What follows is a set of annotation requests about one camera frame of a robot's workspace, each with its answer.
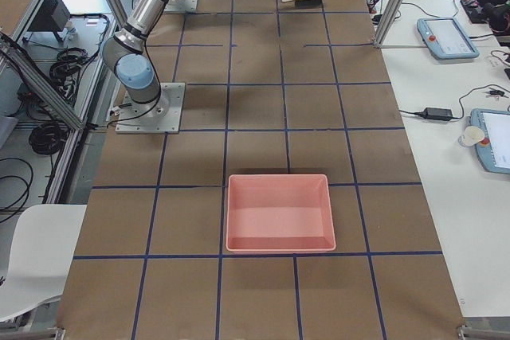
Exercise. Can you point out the teach pendant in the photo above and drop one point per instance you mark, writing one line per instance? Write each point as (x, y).
(493, 150)
(446, 39)

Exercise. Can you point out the paper cup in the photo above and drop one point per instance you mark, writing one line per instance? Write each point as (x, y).
(471, 136)

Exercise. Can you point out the far teach pendant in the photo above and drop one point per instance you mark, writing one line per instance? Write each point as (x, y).
(446, 39)

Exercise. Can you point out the black power adapter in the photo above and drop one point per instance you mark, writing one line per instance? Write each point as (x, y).
(439, 114)

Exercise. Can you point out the white chair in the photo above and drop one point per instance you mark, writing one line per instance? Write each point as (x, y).
(41, 253)

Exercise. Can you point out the pink plastic bin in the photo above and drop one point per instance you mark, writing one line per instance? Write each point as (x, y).
(279, 213)

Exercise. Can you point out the near teach pendant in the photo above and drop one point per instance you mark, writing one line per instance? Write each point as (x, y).
(493, 150)

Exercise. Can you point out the black box on floor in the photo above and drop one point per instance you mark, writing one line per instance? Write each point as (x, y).
(52, 16)

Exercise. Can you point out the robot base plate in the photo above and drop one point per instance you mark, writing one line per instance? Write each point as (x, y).
(181, 6)
(154, 118)

